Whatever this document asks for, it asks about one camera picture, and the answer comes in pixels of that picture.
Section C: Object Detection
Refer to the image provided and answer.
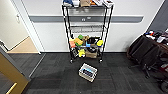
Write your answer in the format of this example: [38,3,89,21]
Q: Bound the black box with grey print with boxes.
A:
[82,68,95,77]

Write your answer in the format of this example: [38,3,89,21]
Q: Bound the small red blue objects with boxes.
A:
[144,29,168,43]

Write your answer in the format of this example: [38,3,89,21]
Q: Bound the yellow bag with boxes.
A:
[96,39,104,47]

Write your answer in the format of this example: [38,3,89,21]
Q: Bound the salmon orange toy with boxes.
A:
[69,39,77,49]

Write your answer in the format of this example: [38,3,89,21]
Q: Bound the long grey wall band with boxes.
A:
[28,14,145,24]

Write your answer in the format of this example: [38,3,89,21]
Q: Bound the pale basket with dark spots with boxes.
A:
[78,62,99,83]

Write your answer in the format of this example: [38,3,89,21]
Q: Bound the orange toy figure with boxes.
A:
[90,0,98,6]

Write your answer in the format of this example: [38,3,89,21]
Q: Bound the black wire shelf rack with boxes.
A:
[61,3,114,64]

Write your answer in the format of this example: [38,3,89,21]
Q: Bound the brown plush toy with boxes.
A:
[82,35,90,43]

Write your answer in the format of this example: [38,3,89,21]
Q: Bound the yellow toy with dark print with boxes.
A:
[77,48,87,58]

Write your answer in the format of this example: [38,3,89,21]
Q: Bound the black chair with dark garment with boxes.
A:
[126,33,168,80]

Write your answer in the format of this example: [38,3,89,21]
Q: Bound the black bag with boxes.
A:
[87,36,101,46]

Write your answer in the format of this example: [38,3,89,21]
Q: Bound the green toy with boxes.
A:
[77,34,85,40]

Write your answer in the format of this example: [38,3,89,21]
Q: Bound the small blue toy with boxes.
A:
[85,42,92,49]

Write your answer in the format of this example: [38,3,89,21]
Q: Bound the white box with brown print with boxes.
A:
[94,0,106,7]

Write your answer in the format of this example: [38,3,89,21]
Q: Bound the orange yellow plush toy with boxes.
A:
[73,37,84,46]

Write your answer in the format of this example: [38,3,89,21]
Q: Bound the cream white door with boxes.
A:
[0,0,30,52]

